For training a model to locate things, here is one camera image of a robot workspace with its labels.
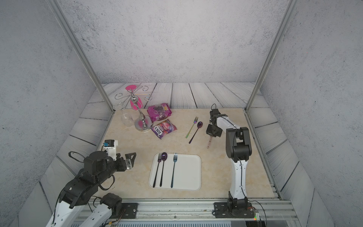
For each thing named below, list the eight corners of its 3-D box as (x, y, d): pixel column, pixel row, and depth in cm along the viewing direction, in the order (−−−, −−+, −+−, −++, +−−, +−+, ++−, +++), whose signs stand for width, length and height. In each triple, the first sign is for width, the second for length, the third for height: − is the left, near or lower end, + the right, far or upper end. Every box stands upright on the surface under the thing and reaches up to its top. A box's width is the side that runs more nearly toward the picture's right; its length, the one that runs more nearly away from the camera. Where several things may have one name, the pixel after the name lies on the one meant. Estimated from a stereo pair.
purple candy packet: (160, 139, 104) (159, 136, 101) (152, 129, 111) (151, 126, 108) (176, 130, 110) (176, 127, 107) (168, 120, 116) (167, 117, 114)
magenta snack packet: (153, 124, 113) (151, 118, 107) (148, 113, 120) (146, 107, 115) (172, 117, 117) (171, 110, 112) (166, 107, 125) (165, 101, 120)
